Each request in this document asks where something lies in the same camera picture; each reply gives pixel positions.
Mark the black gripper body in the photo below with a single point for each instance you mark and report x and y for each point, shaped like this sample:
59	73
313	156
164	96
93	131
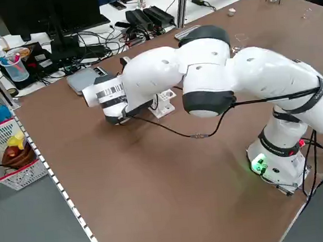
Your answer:
125	64

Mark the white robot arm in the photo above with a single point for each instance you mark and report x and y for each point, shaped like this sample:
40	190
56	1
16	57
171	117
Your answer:
259	70

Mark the white test tube rack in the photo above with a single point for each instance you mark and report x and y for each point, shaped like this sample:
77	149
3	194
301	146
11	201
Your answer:
163	109

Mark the small clear glass beaker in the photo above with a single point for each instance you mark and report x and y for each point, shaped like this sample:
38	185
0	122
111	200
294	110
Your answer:
306	15

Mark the silver digital scale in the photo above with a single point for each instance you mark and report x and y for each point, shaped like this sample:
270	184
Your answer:
81	77

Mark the long black power supply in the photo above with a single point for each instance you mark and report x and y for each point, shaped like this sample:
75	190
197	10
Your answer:
159	13
138	18

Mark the black phone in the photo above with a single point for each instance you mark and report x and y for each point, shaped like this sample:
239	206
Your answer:
118	5

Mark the black monitor stand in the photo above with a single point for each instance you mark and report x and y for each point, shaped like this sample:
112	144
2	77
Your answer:
64	48

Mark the ribbed metal tray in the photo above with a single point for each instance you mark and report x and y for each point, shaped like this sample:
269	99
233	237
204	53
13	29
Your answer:
180	34

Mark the black monitor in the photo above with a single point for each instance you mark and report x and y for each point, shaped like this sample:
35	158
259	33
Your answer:
83	9

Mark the black flat box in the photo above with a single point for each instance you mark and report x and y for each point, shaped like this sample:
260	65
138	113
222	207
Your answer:
40	60

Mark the clear cup with pens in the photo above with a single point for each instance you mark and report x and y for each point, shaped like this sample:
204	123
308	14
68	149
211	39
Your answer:
15	71

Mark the yellow fruit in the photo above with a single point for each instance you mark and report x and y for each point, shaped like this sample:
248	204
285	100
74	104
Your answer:
17	139

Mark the blue plastic object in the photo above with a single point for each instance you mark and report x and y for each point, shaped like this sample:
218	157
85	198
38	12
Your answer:
2	113

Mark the white slotted edge strip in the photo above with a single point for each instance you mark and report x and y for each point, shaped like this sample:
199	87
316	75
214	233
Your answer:
56	181

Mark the red apple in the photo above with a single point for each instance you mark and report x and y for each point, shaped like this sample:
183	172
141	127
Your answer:
12	152

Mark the brown wooden bowl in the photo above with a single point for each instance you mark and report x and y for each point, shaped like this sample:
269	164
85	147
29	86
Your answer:
18	162

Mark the white basket with red rim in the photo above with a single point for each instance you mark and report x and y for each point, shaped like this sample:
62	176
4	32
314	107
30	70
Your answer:
19	178

